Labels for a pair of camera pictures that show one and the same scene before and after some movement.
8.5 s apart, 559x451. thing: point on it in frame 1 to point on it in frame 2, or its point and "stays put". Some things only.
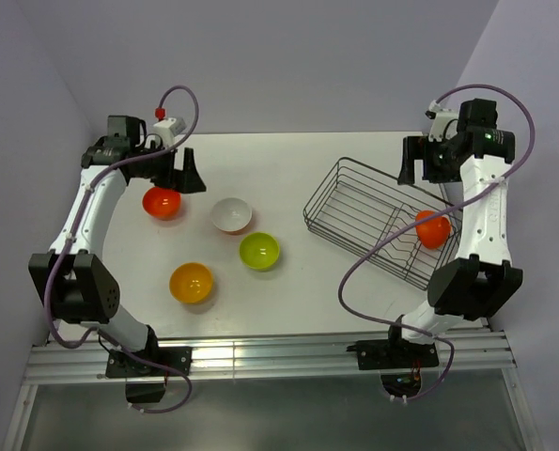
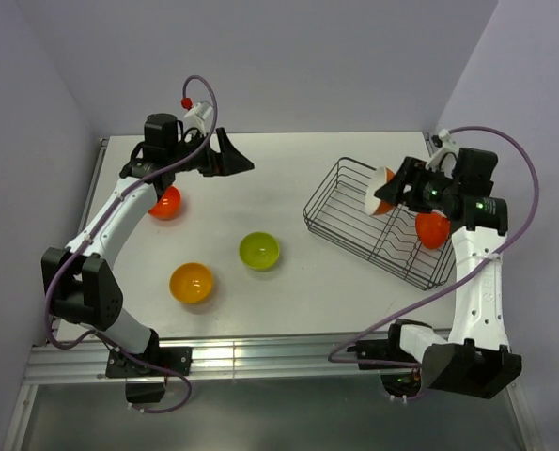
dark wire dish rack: [366, 211] stays put
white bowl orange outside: [231, 214] to [380, 177]
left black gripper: [186, 180] to [228, 162]
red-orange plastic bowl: [434, 233] stays put
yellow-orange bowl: [191, 282] stays put
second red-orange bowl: [162, 203] stays put
